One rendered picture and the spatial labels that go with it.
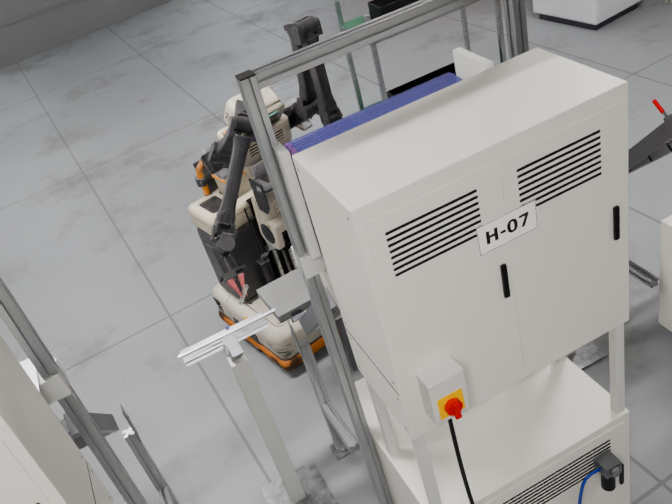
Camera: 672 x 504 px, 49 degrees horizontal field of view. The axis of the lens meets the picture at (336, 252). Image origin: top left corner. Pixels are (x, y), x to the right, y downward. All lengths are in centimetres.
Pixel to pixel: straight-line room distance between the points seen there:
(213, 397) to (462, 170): 243
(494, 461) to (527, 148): 107
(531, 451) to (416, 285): 89
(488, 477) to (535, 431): 22
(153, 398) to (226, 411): 44
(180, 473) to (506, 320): 202
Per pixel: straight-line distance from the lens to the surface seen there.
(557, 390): 253
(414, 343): 174
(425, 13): 191
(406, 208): 153
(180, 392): 385
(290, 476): 306
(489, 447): 239
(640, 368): 345
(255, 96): 176
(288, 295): 315
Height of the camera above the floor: 251
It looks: 35 degrees down
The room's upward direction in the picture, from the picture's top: 17 degrees counter-clockwise
